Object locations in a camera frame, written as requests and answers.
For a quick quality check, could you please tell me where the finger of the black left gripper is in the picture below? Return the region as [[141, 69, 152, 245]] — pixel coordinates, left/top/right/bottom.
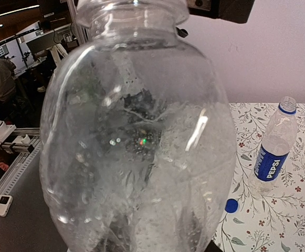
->
[[187, 0, 255, 24]]

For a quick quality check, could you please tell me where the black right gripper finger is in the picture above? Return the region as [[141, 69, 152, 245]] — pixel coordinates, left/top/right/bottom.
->
[[206, 240, 224, 252]]

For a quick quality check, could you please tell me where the blue bottle cap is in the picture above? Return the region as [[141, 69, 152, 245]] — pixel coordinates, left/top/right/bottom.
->
[[225, 198, 239, 213]]

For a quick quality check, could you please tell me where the small clear bottle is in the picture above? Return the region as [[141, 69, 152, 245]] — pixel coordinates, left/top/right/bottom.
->
[[40, 1, 237, 251]]

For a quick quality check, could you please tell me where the clear bottle with blue label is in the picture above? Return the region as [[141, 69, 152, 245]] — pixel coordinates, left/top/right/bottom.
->
[[248, 97, 298, 195]]

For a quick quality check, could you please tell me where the floral tablecloth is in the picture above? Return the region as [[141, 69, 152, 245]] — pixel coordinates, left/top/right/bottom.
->
[[214, 103, 305, 251]]

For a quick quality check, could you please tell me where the aluminium front rail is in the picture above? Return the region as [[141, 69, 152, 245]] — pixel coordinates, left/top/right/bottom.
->
[[0, 128, 48, 221]]

